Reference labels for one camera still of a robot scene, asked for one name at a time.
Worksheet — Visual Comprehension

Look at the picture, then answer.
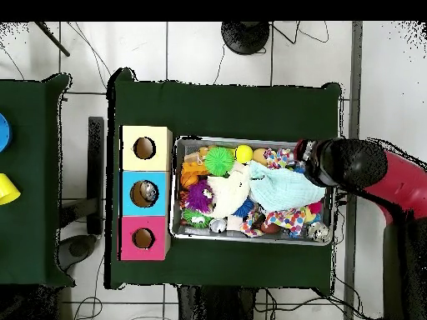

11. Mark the shallow clear mesh bin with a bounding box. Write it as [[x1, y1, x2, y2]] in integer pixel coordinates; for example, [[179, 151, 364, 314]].
[[169, 136, 337, 247]]

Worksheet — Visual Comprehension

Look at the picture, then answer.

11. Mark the wooden box with three holes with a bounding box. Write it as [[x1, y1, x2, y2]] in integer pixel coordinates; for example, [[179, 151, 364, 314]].
[[118, 125, 173, 261]]

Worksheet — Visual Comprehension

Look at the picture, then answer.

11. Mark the green spiky rubber ball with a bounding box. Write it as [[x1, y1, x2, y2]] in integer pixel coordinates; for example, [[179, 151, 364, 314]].
[[203, 146, 235, 177]]

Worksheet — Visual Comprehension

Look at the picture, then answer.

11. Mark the orange toy building block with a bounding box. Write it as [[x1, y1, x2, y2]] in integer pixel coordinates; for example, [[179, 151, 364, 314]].
[[181, 162, 209, 189]]

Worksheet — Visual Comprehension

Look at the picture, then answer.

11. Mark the cream white cloth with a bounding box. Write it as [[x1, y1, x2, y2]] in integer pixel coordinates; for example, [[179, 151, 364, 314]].
[[208, 162, 254, 220]]

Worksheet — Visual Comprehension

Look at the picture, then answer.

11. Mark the purple spiky ball with eyes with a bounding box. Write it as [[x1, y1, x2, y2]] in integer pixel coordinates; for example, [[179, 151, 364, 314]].
[[184, 181, 216, 214]]

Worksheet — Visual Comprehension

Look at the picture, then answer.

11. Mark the yellow ball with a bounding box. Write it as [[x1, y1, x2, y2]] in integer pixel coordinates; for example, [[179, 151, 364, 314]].
[[234, 144, 254, 164]]

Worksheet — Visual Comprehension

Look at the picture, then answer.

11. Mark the green toy with white eyes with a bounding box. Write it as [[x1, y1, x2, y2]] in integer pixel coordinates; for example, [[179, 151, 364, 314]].
[[183, 209, 214, 229]]

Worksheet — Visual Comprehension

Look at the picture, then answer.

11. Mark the dark green table cloth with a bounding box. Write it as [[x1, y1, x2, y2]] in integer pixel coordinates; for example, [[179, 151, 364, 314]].
[[106, 66, 344, 294]]

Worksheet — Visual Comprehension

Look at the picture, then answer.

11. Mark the small colourful dotted cloth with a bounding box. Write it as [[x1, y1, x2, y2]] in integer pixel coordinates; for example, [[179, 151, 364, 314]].
[[264, 147, 296, 169]]

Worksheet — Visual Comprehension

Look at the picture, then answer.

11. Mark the mint green cloth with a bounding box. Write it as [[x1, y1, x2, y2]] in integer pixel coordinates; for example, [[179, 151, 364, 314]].
[[248, 159, 328, 213]]

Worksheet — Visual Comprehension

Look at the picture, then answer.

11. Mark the large colourful dotted cloth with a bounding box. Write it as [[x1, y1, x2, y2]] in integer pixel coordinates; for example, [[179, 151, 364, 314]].
[[241, 207, 314, 238]]

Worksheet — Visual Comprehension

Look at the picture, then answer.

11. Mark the black panel stand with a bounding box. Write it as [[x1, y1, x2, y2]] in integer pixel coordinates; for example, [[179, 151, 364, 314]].
[[88, 116, 106, 234]]

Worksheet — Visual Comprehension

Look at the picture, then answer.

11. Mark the silver crushed can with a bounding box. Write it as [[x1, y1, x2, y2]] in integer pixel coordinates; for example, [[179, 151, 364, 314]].
[[308, 222, 331, 243]]

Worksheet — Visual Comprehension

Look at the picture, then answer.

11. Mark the black round stand base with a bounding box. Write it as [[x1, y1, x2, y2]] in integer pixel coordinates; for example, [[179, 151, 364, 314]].
[[221, 21, 271, 56]]

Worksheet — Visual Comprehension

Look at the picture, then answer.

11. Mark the grey round stand foot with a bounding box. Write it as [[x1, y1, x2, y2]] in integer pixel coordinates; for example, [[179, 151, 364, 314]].
[[56, 234, 98, 268]]

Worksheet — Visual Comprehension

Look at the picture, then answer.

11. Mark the green cloth side table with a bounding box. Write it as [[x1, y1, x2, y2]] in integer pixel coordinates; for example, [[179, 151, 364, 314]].
[[0, 72, 73, 288]]

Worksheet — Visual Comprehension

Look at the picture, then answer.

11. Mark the yellow cup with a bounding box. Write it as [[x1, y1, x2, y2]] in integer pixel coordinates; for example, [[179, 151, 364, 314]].
[[0, 172, 21, 206]]

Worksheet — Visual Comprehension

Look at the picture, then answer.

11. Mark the black pole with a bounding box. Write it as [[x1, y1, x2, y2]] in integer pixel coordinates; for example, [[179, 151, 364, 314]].
[[34, 21, 71, 58]]

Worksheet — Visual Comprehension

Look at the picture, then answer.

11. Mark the blue round object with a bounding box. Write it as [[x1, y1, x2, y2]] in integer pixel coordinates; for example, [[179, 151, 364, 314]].
[[0, 112, 13, 151]]

